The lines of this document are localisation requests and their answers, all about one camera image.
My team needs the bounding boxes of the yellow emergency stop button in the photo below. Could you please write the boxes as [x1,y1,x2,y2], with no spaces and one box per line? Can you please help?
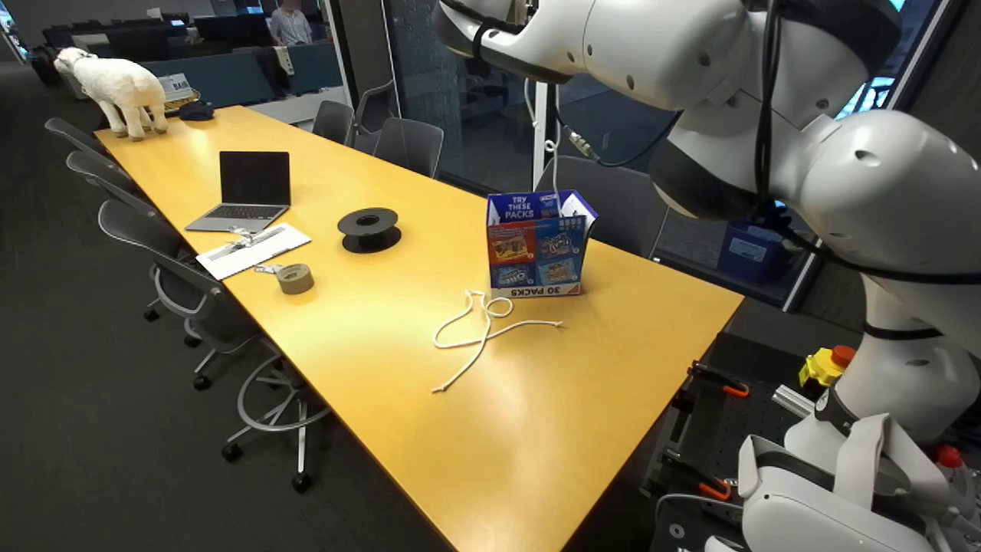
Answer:
[796,342,858,392]

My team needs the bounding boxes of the seated person in background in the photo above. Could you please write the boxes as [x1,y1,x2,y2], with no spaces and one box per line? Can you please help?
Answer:
[263,0,316,50]

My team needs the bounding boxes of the open grey laptop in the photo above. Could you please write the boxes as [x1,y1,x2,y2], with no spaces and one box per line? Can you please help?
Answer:
[183,148,296,237]

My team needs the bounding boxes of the black desk phone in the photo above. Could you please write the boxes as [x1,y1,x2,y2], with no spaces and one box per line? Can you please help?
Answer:
[174,96,218,126]

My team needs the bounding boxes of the white VR headset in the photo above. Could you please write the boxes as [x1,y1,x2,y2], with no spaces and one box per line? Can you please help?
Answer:
[734,407,968,552]

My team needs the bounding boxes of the blue storage bin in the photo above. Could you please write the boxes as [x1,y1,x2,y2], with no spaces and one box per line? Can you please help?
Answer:
[718,219,823,285]

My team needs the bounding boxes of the orange handled black clamp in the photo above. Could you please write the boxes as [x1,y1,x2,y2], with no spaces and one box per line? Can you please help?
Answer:
[685,358,753,404]
[695,470,742,507]

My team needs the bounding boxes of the small white box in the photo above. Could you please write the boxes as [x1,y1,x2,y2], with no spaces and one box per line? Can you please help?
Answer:
[158,70,203,108]

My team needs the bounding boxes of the white braided rope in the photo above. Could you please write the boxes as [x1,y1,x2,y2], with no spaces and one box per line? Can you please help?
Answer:
[431,287,568,398]

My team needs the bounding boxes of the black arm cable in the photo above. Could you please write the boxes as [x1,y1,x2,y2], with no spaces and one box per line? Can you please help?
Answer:
[750,0,788,201]

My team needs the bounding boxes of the red capped item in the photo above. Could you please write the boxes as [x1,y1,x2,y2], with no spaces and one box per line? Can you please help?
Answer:
[932,441,973,476]

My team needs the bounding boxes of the white window post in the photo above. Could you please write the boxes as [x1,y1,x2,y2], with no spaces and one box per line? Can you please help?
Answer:
[529,76,560,195]

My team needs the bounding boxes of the blue printed cardboard box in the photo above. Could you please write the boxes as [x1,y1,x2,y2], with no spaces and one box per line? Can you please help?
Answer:
[486,188,598,301]

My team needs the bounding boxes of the white polar bear toy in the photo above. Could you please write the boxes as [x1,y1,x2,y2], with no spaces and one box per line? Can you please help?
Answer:
[54,44,172,141]

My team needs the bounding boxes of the white paper sheets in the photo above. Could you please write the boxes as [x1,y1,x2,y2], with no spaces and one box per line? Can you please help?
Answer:
[192,222,312,281]

